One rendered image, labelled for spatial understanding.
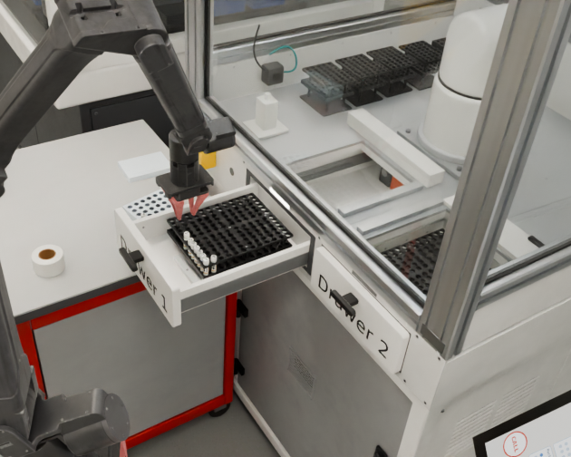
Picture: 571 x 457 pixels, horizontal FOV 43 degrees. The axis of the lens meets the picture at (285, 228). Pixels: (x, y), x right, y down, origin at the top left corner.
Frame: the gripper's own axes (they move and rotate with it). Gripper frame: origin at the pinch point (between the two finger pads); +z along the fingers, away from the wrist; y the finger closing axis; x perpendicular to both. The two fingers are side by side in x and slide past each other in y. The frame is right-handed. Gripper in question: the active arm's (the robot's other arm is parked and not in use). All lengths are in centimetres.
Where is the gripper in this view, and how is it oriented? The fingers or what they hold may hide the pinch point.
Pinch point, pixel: (185, 213)
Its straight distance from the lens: 151.9
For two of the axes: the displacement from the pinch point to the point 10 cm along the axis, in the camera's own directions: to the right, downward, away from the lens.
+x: 5.4, 5.8, -6.1
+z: -0.7, 7.5, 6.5
